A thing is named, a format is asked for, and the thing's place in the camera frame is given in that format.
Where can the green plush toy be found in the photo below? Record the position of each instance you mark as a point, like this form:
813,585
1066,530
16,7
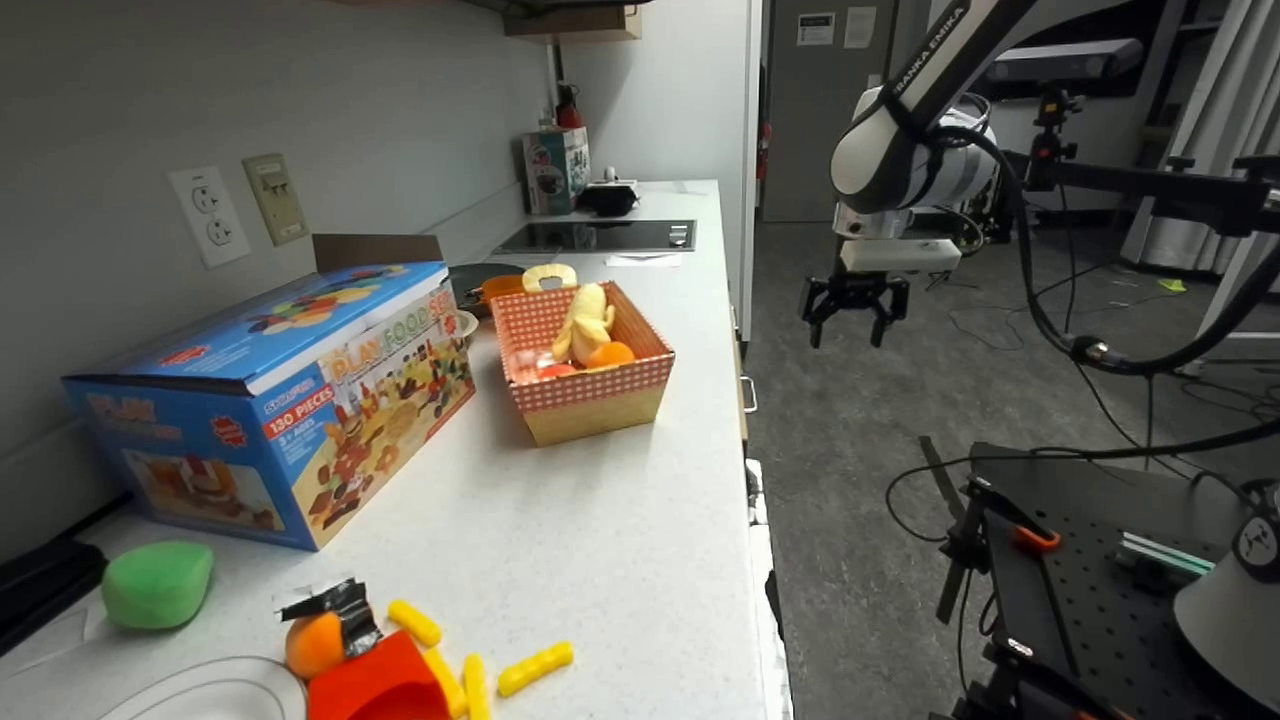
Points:
156,585

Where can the white wall sign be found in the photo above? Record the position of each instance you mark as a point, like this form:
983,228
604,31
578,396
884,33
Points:
863,31
813,31

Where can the green tube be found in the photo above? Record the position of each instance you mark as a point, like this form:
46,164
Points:
1164,554

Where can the white tripod leg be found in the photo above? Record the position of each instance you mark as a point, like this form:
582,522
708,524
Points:
1235,300

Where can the grey door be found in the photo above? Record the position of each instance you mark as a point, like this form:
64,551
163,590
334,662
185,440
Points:
813,123

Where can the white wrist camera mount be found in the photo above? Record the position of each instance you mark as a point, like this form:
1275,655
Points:
900,255

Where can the red fire extinguisher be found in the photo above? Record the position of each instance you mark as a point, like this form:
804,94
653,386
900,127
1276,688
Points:
571,105

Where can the black breadboard table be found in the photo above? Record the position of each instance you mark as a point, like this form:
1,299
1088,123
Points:
1105,603

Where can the orange toy food piece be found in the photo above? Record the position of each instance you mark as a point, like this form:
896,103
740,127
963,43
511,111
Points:
608,358

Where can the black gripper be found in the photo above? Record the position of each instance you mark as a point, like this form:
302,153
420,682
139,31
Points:
863,286

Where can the black round plate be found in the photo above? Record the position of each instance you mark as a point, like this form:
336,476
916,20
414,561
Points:
466,283

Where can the red checkered paper basket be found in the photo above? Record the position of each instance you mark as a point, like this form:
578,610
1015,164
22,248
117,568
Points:
586,395

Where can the yellow toy fry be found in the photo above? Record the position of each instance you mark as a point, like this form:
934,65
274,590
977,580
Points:
473,685
536,668
414,621

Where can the white bowl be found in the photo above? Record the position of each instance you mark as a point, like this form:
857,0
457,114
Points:
201,688

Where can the black orange clamp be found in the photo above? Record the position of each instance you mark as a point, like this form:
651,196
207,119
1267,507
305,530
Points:
995,524

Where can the black pot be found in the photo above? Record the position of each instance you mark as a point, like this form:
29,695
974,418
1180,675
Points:
604,201

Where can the orange toy ball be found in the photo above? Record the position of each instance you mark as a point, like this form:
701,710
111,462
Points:
315,644

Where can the black cooktop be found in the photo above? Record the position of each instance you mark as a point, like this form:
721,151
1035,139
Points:
602,239

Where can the yellow toy banana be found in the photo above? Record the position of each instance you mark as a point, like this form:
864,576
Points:
586,322

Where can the grey small kitchen appliance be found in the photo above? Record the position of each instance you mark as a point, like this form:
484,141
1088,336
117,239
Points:
552,170

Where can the orange plastic cup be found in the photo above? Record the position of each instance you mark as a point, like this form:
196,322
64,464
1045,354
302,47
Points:
502,286

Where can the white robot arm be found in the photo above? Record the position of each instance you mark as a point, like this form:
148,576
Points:
884,162

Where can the grey box device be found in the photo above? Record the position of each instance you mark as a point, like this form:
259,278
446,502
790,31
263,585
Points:
1066,65

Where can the black silver toy packet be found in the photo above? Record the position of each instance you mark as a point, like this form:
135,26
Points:
350,607

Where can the black boom stand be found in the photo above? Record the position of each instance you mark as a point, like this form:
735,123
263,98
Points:
1174,193

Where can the red toy fries holder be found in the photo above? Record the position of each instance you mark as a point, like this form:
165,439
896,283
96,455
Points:
375,682

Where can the white conical object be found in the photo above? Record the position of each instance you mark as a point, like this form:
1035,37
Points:
1235,626

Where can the blue toy food box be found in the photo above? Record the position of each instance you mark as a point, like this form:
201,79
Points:
242,413

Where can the yellow white toy donut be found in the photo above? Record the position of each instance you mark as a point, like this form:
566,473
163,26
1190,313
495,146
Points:
550,278

